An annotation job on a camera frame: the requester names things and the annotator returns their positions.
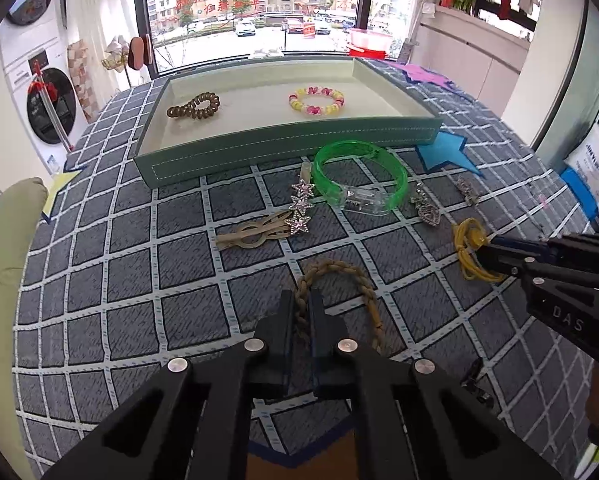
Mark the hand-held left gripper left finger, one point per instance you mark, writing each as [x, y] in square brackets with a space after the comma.
[287, 322]

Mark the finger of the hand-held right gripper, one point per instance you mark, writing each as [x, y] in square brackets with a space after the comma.
[499, 260]
[524, 246]

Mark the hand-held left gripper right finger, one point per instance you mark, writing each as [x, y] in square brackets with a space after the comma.
[317, 322]

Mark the brown braided hair band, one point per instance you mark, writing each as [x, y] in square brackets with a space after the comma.
[329, 265]

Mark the small silver brooch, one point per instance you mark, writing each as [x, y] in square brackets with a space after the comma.
[467, 190]

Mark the silver heart pendant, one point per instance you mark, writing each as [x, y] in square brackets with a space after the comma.
[431, 217]

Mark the beige hair clip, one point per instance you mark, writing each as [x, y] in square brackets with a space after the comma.
[229, 240]

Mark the silver star hair clip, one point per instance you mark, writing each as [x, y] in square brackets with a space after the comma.
[302, 189]

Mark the green transparent bangle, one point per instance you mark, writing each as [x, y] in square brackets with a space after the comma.
[359, 146]

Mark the green jewelry tray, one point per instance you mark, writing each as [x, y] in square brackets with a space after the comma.
[259, 110]

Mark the white printed bag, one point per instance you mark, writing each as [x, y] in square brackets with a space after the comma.
[594, 165]

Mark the small black clip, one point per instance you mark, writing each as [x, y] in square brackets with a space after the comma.
[474, 375]

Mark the grey checked table mat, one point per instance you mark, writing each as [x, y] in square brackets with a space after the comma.
[144, 280]

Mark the white low cabinet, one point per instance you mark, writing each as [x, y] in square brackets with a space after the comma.
[469, 55]

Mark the red plastic bucket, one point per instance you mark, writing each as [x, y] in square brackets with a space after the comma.
[367, 51]

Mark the pink plastic basin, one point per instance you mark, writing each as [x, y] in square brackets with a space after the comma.
[370, 37]

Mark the white slippers pair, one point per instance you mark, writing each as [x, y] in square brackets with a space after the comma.
[267, 53]

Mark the pale green cushion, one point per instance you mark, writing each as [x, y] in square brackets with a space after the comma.
[2, 280]

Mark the slipper rack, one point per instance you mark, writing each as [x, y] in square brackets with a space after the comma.
[129, 55]

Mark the checkered board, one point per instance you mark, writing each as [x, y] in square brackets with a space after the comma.
[82, 80]

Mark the white washing machine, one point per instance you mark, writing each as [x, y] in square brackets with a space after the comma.
[47, 105]

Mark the white stacked dryer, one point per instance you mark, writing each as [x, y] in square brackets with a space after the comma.
[34, 15]

